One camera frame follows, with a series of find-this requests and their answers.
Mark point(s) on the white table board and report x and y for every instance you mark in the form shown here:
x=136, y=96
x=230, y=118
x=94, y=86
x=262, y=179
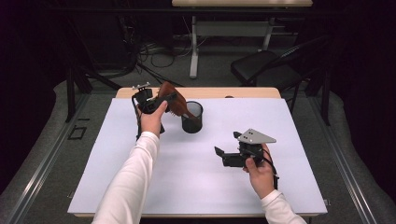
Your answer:
x=193, y=174

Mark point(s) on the black folding chair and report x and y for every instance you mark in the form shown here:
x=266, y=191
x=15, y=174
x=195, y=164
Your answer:
x=258, y=67

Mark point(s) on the black mesh pen holder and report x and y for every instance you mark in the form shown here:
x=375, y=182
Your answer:
x=191, y=126

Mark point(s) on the black metal stand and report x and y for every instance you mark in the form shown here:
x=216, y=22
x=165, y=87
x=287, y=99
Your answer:
x=70, y=93
x=326, y=99

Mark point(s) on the metal floor rail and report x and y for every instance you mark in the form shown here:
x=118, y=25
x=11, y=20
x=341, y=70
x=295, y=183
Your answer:
x=333, y=140
x=46, y=161

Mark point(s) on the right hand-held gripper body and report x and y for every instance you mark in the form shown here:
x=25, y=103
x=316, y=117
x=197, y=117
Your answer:
x=257, y=137

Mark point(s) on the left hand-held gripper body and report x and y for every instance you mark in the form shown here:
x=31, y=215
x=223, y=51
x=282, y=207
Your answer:
x=144, y=99

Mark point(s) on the person's right hand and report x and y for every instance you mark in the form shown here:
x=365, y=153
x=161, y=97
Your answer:
x=261, y=182

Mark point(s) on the black metal crossbar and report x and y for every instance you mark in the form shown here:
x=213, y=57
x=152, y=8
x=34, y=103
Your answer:
x=124, y=10

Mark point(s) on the white-legged desk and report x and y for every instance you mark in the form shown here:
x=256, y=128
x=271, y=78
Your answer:
x=194, y=46

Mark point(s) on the brown wooden hairbrush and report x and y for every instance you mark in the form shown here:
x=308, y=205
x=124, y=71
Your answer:
x=179, y=105

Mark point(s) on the person's left hand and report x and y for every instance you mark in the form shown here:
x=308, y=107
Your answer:
x=152, y=123

